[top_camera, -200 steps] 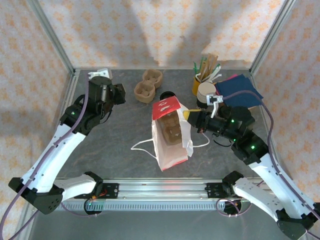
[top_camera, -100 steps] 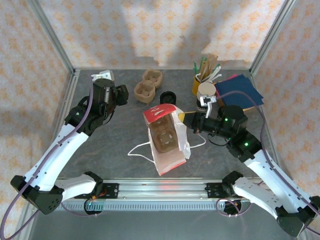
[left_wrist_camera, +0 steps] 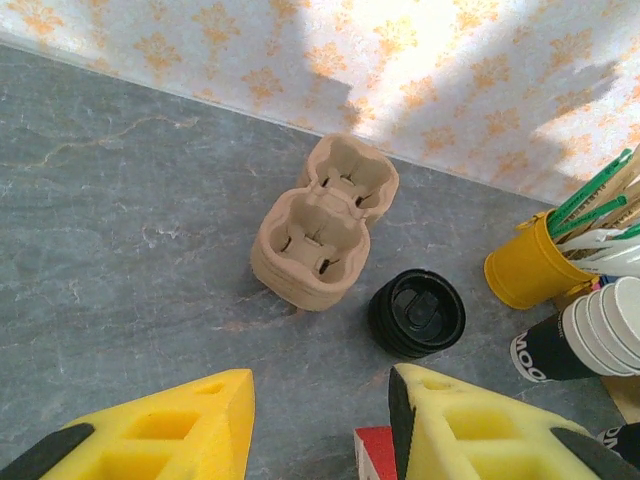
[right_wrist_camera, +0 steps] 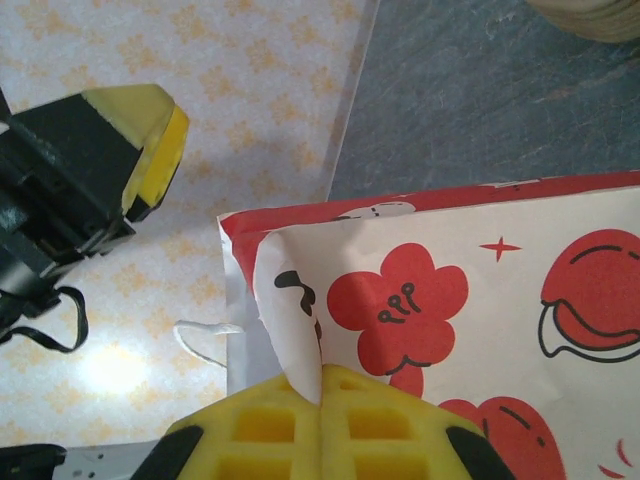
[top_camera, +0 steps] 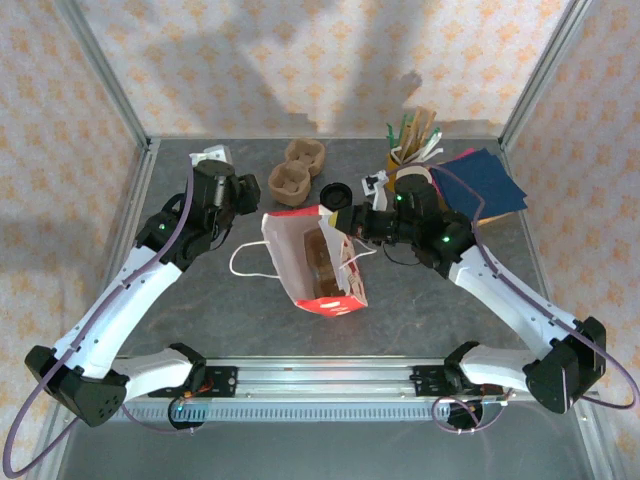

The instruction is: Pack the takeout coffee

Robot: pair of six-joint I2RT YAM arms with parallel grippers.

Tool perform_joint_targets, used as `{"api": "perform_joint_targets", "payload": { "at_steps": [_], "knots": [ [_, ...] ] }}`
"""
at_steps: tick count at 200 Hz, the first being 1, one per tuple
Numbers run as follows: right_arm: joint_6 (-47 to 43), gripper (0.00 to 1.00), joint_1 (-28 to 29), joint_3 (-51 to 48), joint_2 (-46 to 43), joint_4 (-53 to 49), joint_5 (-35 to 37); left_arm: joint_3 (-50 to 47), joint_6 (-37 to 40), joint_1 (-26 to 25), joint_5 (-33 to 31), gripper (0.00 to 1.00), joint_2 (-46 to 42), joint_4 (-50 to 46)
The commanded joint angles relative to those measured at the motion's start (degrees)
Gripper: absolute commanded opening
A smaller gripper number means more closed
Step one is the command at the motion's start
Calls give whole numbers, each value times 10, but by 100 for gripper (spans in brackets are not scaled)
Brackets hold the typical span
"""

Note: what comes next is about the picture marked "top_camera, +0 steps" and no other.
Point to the aluminium table side rail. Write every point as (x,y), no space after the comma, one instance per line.
(510,167)
(137,200)

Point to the yellow stirrer holder cup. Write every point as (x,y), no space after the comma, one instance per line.
(391,162)

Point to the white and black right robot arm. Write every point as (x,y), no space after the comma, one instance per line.
(505,295)

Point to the black cup lid stack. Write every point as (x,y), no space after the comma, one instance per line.
(336,196)

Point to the navy blue napkin stack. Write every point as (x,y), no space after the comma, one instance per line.
(490,180)

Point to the aluminium frame post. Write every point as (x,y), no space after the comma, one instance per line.
(100,65)
(540,75)

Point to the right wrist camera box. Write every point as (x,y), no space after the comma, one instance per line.
(380,197)

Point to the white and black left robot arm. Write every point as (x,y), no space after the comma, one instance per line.
(125,300)

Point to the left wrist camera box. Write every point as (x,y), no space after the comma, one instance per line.
(215,152)

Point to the green plastic stirrer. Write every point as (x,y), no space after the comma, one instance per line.
(404,122)
(390,135)

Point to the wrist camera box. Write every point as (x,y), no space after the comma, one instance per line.
(380,197)
(215,152)

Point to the red paper gift bag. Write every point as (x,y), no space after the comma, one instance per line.
(285,260)

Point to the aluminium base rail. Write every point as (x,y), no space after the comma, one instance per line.
(320,380)

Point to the brown pulp cup carrier stack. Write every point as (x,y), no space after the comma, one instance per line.
(292,180)

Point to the white wrapped straw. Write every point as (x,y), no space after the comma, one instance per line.
(434,137)
(430,151)

